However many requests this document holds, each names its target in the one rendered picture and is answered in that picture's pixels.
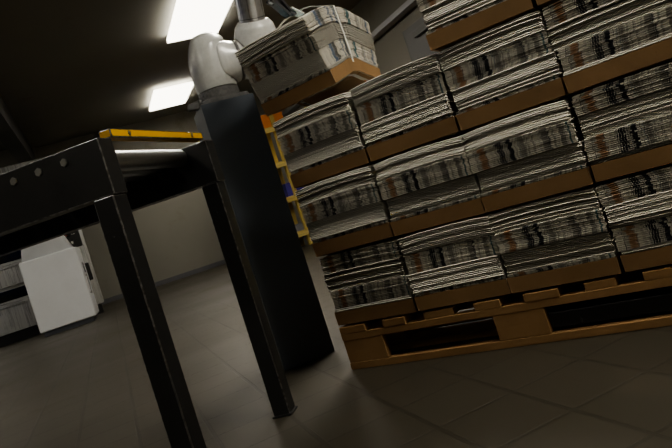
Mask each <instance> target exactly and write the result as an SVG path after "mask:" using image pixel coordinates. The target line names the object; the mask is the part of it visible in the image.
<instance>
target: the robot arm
mask: <svg viewBox="0 0 672 448"><path fill-rule="evenodd" d="M266 4H267V5H269V6H271V7H272V8H273V9H274V10H276V11H277V12H278V13H279V14H280V15H281V16H282V17H283V18H285V19H286V18H288V17H290V16H296V17H300V16H302V15H304V14H305V13H304V12H303V11H300V10H298V9H296V8H294V7H292V6H291V7H289V5H288V4H287V3H286V2H285V0H267V1H266ZM235 5H236V10H237V14H238V19H239V22H238V23H237V25H236V27H235V36H234V39H235V40H232V41H229V40H223V37H222V36H220V35H219V34H217V33H212V32H205V33H201V34H199V35H197V36H195V37H193V38H192V39H191V40H190V43H189V48H188V67H189V71H190V75H191V78H192V81H193V84H194V87H195V89H196V92H197V94H198V97H199V99H198V101H196V102H193V103H191V104H188V105H187V111H188V112H191V111H196V113H197V111H198V110H199V108H200V106H201V105H204V104H208V103H212V102H216V101H221V100H225V99H229V98H233V97H237V96H241V95H245V94H249V92H248V91H241V92H240V90H239V88H238V85H237V83H238V82H240V81H242V80H246V79H249V78H248V77H249V76H248V77H247V74H246V73H245V74H246V75H245V74H244V72H246V71H247V70H246V71H243V68H242V66H241V65H240V63H241V62H242V61H241V62H239V60H238V58H239V57H240V56H239V57H237V58H236V54H234V53H236V52H237V51H239V50H240V49H242V48H244V47H245V46H247V45H249V44H250V43H252V42H254V41H256V40H258V39H259V38H261V37H263V36H265V35H267V34H268V33H270V32H272V31H274V30H276V28H275V26H274V23H273V21H272V20H270V19H269V18H268V17H265V14H264V9H263V4H262V0H235Z"/></svg>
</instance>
